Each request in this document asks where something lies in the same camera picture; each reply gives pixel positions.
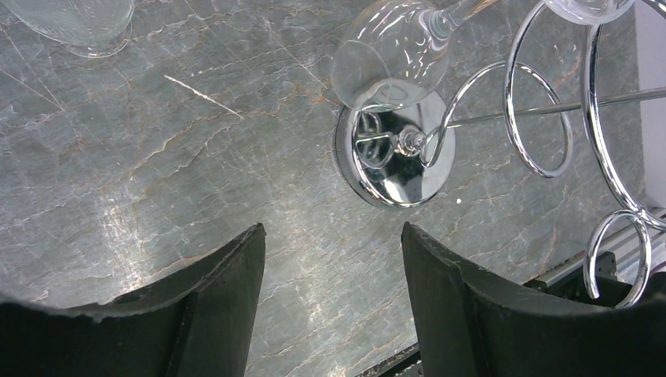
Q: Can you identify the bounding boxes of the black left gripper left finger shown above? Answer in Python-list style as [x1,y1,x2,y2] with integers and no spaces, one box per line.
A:
[68,223,267,377]

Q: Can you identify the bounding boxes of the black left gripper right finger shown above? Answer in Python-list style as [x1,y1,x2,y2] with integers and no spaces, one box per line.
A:
[401,221,666,377]

